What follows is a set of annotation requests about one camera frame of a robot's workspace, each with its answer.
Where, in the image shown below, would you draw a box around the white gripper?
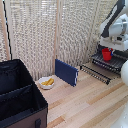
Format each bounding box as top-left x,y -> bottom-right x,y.
98,34 -> 128,56

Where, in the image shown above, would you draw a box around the red plastic cup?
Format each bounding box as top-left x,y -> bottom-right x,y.
101,47 -> 114,62

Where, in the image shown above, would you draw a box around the yellow food pieces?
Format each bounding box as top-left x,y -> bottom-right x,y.
41,77 -> 55,87

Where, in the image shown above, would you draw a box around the white bowl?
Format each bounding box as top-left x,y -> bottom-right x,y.
38,76 -> 56,90

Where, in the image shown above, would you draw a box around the woven bamboo folding screen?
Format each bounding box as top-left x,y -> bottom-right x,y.
0,0 -> 128,83

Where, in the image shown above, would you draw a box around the black fabric storage box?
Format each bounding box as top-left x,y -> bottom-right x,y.
0,58 -> 49,128

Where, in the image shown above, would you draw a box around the thin black pole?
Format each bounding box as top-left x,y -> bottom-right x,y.
1,0 -> 13,62

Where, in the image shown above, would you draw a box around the black wire dish rack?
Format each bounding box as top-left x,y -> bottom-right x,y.
90,49 -> 128,74

